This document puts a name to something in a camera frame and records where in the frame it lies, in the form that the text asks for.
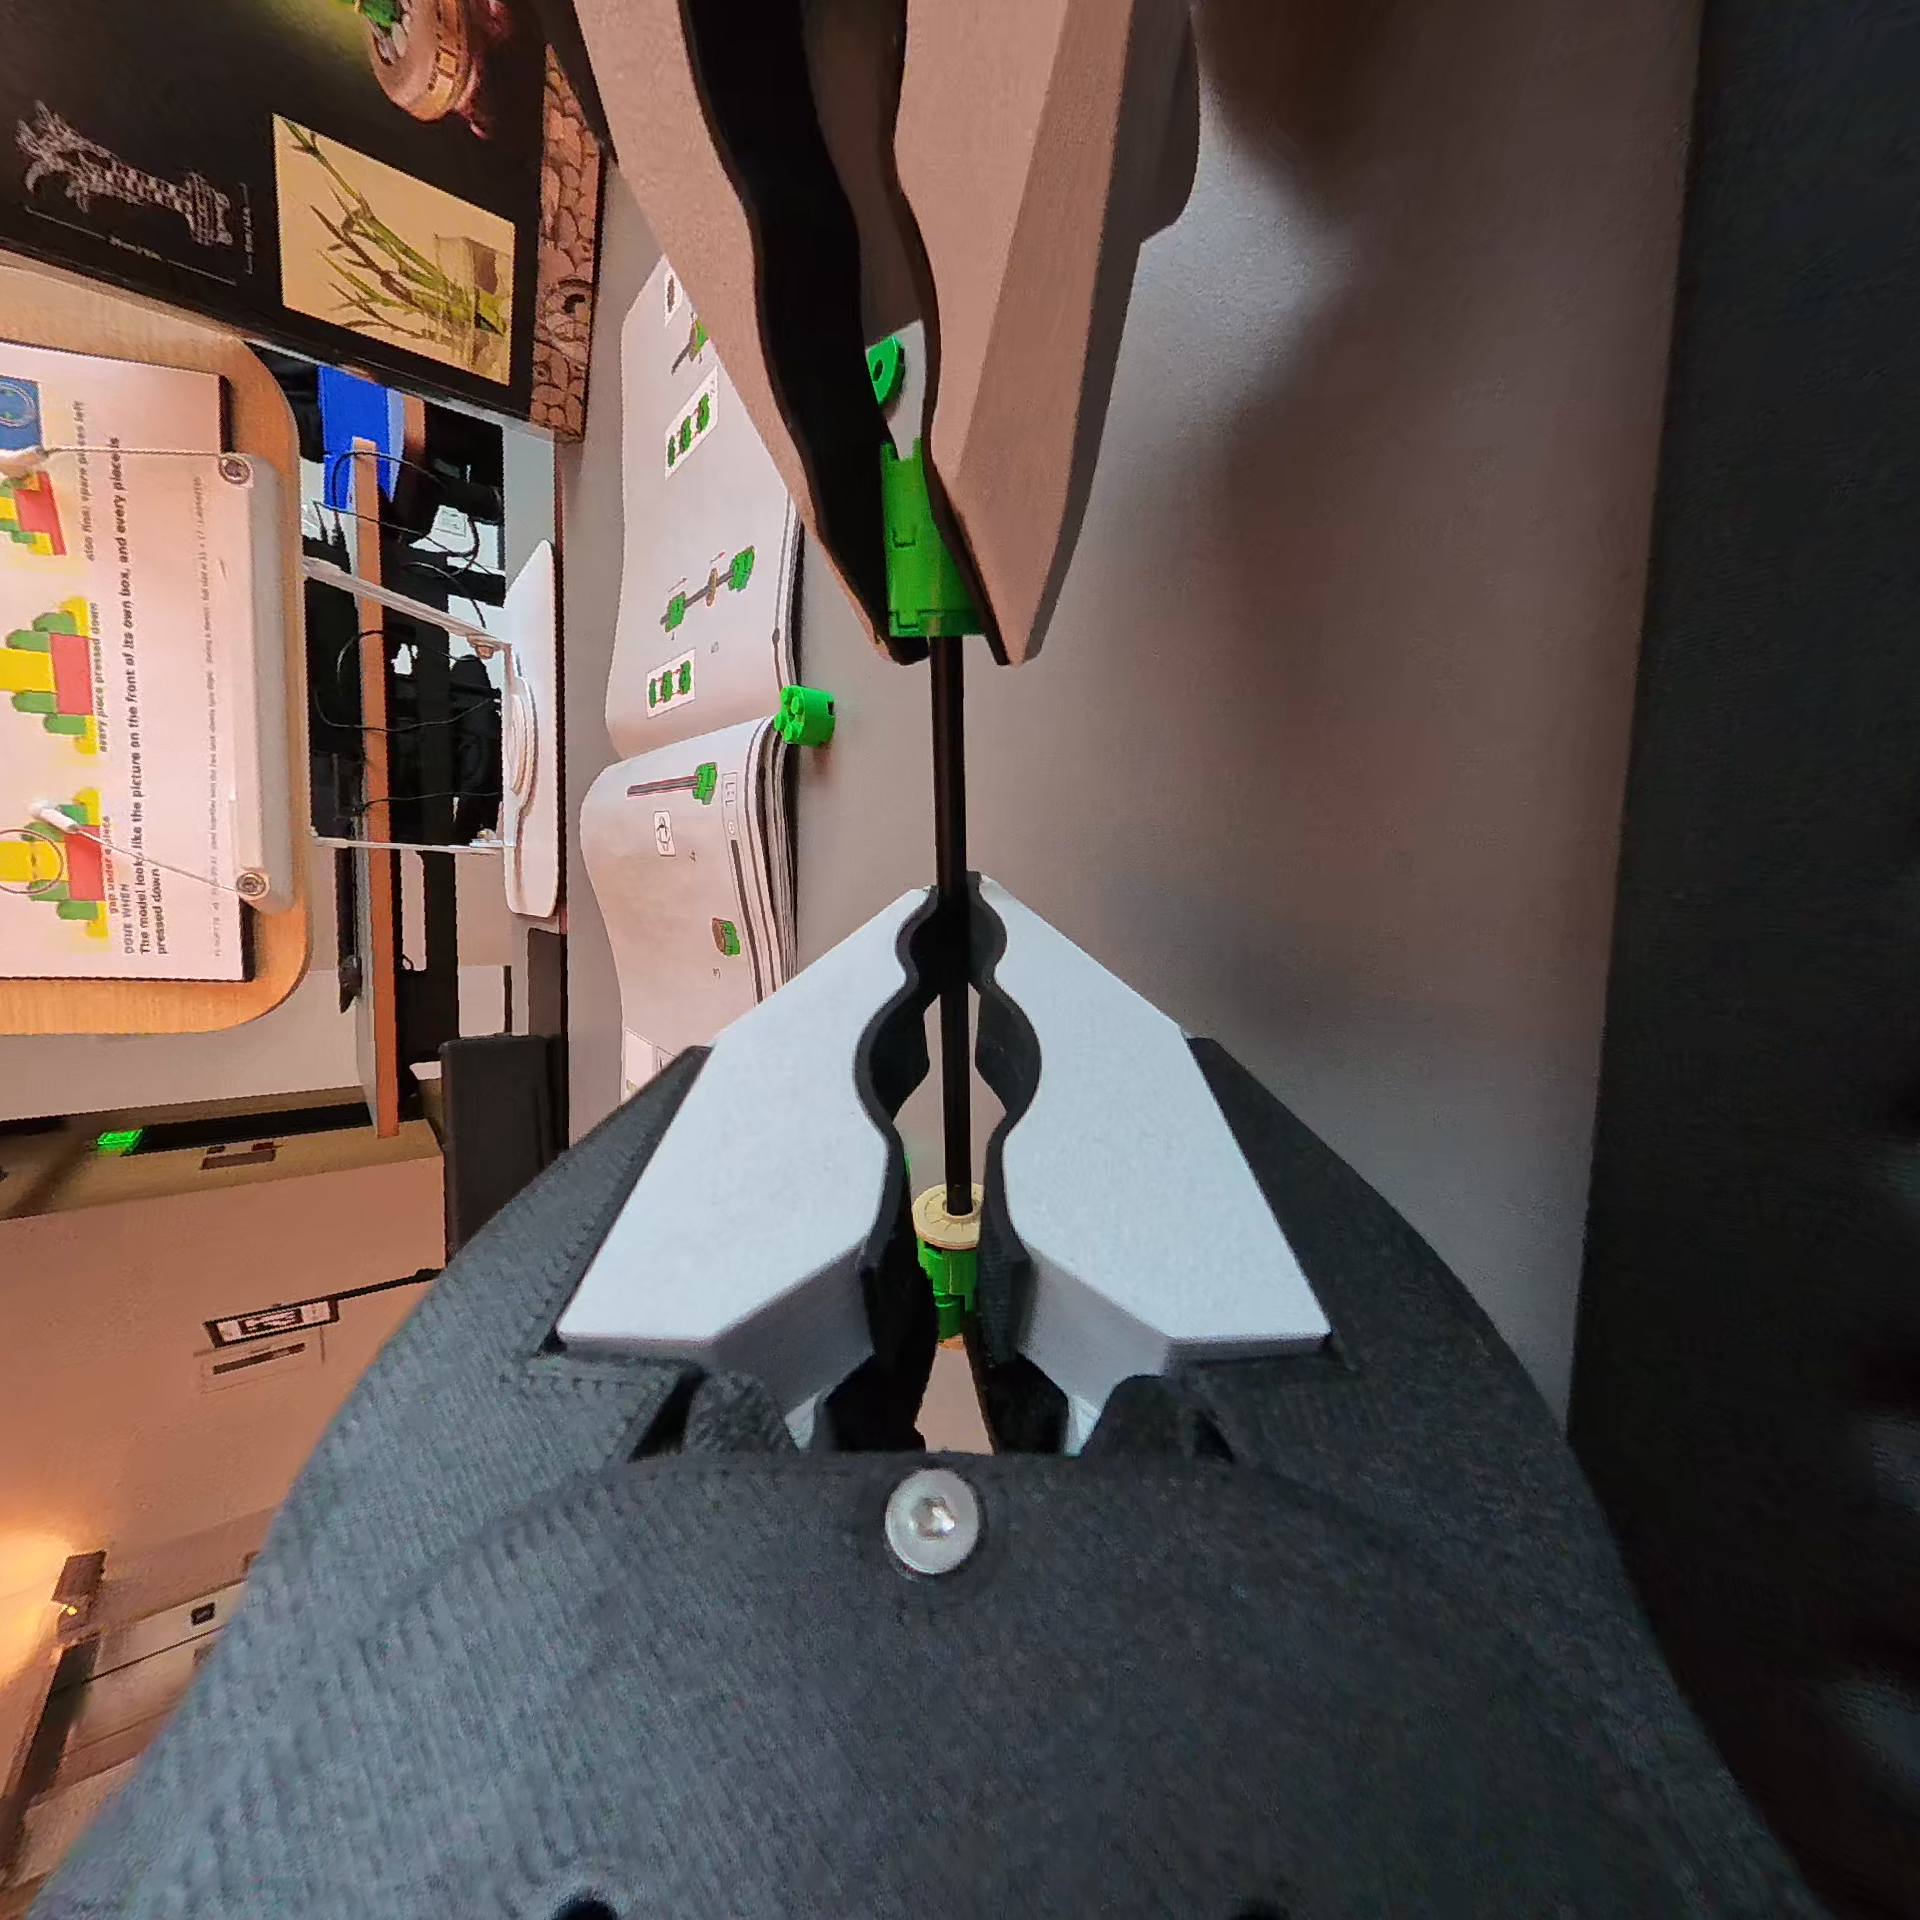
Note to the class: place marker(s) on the black plant picture box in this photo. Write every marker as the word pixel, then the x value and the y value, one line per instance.
pixel 226 150

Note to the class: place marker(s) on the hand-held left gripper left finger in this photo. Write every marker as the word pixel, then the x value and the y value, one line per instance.
pixel 720 1202

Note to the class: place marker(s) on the green round stud brick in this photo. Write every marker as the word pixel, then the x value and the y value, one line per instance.
pixel 806 716

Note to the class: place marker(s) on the grey desk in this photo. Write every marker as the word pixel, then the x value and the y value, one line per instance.
pixel 1350 751

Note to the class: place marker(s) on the instruction sheet on wooden board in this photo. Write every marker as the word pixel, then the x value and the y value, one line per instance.
pixel 283 602

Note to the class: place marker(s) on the black perforated mat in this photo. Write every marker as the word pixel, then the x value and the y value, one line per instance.
pixel 1756 901

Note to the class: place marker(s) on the short green round brick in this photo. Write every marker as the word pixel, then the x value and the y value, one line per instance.
pixel 949 1283

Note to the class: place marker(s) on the open instruction booklet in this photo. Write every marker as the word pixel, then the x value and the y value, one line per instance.
pixel 705 526

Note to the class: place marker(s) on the black floor box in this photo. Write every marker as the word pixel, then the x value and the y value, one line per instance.
pixel 503 1141

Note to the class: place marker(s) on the tall green cylinder brick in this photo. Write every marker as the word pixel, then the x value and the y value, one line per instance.
pixel 915 556

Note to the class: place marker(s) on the wooden easel leg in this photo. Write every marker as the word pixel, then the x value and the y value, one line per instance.
pixel 374 901

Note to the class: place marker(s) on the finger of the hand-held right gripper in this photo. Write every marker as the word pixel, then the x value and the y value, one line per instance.
pixel 1034 299
pixel 673 181

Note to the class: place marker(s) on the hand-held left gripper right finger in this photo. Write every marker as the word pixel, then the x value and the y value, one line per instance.
pixel 1155 1202

